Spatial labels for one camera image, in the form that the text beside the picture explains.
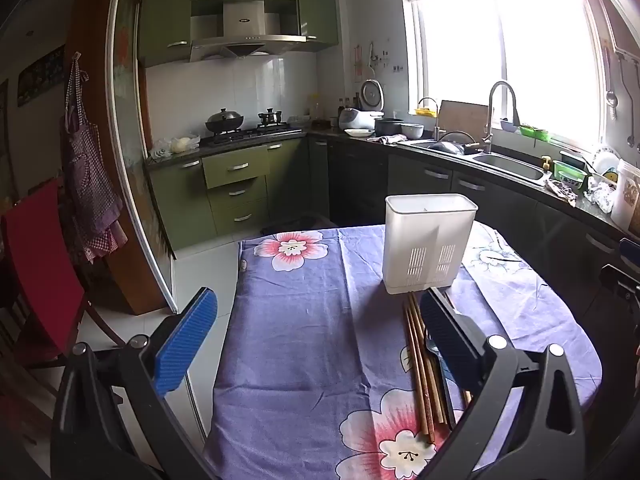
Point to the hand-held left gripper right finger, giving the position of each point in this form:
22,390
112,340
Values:
442,322

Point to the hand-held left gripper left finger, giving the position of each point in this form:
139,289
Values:
185,340

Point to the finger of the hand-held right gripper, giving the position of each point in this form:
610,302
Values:
620,282
631,250

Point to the white plastic utensil holder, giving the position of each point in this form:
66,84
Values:
425,230

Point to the metal fork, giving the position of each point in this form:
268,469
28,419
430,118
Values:
431,344

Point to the white plastic jar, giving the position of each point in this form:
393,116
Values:
627,195

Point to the crumpled plastic bag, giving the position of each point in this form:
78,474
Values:
600,195

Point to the crumpled foil bag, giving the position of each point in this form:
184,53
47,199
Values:
562,191

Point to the patterned plate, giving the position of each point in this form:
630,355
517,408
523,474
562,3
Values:
606,157

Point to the hanging metal spoon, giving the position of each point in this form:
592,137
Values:
631,137

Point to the purple floral tablecloth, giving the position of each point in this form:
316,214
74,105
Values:
310,335

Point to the steel sink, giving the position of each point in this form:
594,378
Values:
510,162

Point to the green plastic container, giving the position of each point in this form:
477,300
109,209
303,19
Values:
534,133

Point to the green base cabinets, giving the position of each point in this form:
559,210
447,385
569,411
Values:
235,195

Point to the hanging metal ladle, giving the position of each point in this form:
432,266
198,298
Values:
610,95

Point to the red covered wooden chair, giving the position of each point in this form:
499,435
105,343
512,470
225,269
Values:
45,270

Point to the dark base cabinets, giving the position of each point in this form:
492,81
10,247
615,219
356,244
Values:
360,180

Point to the blue bowl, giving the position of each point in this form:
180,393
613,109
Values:
510,126

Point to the checkered apron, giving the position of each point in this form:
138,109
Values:
87,185

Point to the sliding glass door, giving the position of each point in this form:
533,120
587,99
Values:
132,160

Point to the grey dish cloth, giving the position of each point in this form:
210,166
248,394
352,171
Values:
390,139

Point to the grey bowl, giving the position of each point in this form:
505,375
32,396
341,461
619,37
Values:
412,131

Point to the plastic bags with food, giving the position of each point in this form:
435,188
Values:
175,146

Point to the tall steel faucet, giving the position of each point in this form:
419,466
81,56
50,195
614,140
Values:
492,110

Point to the small steel faucet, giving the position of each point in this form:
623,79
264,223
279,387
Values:
436,120

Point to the black pot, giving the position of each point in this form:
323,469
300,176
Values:
387,126

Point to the wooden cutting board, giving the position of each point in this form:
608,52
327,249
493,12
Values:
462,117

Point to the white plate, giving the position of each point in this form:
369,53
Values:
359,133

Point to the yellow basket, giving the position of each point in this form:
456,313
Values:
425,111

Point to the gas stove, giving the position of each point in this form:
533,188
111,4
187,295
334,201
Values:
250,134

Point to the white rice cooker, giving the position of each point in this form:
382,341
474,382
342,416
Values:
355,120

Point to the black wok with lid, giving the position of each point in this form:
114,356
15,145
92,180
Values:
224,120

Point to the round white cooker lid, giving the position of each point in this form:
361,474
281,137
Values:
372,94

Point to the window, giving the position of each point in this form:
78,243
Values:
500,50

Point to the yellow oil bottle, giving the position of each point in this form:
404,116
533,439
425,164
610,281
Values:
316,107

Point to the steel range hood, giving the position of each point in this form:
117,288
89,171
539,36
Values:
245,25

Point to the wall picture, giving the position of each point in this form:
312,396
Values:
40,75

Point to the green wall cabinets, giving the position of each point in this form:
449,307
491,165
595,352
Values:
165,20

